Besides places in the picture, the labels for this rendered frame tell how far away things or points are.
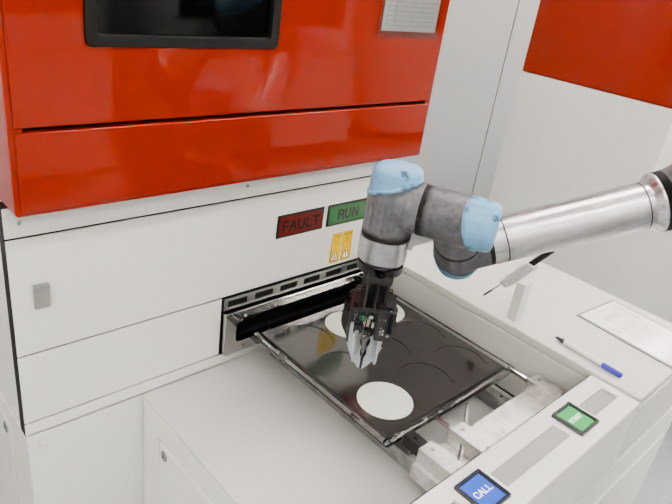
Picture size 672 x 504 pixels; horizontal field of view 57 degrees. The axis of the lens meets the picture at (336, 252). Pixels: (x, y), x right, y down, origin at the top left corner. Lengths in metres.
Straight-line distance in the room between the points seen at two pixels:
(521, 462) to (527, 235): 0.34
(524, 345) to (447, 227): 0.48
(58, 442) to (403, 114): 0.87
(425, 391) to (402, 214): 0.40
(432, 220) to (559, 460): 0.41
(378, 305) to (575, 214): 0.33
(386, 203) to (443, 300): 0.54
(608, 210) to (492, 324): 0.40
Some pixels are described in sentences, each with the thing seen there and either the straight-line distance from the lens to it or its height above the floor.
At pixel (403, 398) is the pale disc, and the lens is 1.13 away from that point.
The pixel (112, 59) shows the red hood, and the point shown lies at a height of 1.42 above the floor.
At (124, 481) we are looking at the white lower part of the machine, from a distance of 1.33.
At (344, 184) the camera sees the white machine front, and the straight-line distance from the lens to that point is 1.27.
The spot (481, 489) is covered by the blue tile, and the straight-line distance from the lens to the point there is 0.92.
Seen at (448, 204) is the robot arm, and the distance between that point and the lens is 0.87.
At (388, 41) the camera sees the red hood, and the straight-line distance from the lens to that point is 1.18.
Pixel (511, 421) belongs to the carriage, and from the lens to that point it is 1.19.
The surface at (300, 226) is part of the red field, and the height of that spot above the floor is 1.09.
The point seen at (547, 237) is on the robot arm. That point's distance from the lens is 1.01.
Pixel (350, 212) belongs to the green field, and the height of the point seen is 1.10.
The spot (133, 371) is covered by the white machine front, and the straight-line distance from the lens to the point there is 1.17.
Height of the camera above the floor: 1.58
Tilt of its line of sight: 26 degrees down
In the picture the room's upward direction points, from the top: 8 degrees clockwise
